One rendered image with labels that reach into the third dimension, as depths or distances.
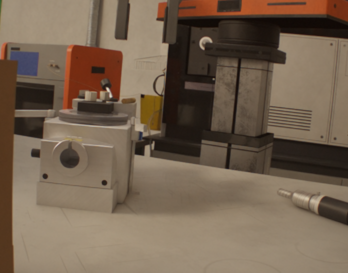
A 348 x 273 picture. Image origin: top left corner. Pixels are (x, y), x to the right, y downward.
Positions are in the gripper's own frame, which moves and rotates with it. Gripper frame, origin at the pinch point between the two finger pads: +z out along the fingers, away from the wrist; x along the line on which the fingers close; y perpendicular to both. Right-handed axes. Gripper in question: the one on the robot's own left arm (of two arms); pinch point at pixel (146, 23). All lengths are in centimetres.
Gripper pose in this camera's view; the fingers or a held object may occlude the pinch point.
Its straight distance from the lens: 53.2
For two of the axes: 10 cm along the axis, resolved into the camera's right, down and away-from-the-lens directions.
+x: 9.9, 0.7, 1.0
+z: -0.9, 9.9, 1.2
